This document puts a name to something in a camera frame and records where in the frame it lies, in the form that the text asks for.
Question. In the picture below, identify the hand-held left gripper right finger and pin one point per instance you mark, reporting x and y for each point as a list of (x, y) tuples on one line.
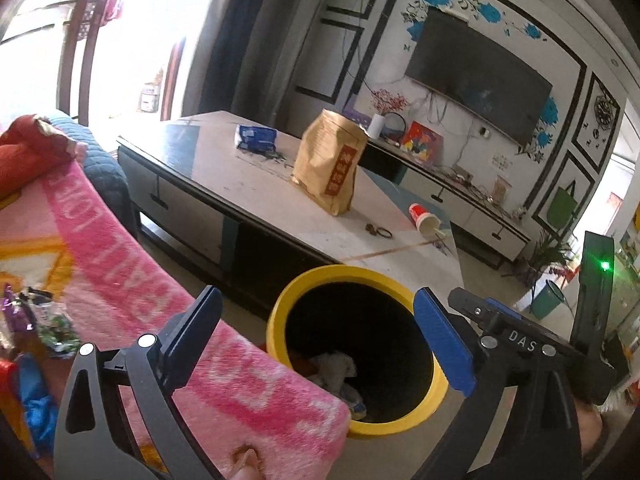
[(442, 345)]

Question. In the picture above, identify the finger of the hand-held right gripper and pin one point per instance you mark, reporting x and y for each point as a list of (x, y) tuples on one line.
[(475, 307)]

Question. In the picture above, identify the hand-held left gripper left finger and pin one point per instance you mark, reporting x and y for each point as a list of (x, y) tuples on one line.
[(197, 325)]

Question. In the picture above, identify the yellow trash bin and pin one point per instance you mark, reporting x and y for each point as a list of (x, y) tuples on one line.
[(325, 274)]

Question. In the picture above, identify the purple wrapper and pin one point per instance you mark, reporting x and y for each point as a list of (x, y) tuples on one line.
[(12, 312)]

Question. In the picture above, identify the person's right hand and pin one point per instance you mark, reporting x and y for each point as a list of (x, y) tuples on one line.
[(590, 430)]

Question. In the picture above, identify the person's left hand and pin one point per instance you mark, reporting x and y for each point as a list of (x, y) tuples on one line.
[(246, 467)]

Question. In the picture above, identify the teal bucket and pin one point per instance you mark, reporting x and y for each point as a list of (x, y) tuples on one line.
[(547, 300)]

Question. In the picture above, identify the green potted plant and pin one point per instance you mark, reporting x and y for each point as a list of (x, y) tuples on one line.
[(547, 255)]

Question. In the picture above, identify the printed pink blanket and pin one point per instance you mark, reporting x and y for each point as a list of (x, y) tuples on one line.
[(125, 280)]

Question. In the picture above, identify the white television cabinet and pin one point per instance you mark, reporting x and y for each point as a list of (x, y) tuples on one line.
[(465, 210)]

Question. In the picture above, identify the red paper cup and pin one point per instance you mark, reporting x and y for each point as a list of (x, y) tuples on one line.
[(419, 215)]

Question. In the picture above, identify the green printed wrapper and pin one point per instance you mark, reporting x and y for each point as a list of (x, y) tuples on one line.
[(57, 332)]

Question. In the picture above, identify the white coffee table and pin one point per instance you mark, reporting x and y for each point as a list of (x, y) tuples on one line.
[(325, 230)]

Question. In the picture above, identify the red picture box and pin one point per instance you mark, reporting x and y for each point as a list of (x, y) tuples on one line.
[(422, 140)]

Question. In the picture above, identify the blue plastic bag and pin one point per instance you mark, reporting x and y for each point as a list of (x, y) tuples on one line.
[(37, 405)]

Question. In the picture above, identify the dark blue sofa cover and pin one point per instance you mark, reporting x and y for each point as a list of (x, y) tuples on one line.
[(100, 170)]

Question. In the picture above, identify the blue packet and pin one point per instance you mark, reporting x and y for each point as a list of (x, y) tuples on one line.
[(257, 137)]

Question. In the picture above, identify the brown paper bag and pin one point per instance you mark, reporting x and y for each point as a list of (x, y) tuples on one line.
[(325, 165)]

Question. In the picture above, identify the white vase red flowers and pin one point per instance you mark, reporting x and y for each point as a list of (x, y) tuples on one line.
[(376, 125)]

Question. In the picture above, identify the white paint bucket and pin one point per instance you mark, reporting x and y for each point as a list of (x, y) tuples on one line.
[(148, 100)]

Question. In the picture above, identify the red quilt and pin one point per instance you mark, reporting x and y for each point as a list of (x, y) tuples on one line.
[(25, 160)]

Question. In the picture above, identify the dark blue curtain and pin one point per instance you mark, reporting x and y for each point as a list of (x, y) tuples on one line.
[(225, 50)]

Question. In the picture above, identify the grey standing air conditioner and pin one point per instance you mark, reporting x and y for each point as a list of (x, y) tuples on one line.
[(300, 35)]

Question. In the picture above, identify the green bag wall picture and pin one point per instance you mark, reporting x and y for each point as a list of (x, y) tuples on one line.
[(562, 207)]

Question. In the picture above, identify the black wall clock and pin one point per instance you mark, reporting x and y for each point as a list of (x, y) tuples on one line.
[(603, 110)]

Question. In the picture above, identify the wall television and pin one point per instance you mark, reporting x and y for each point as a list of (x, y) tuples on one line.
[(475, 70)]

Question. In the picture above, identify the brown window frame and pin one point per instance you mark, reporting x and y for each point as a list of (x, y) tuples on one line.
[(75, 35)]

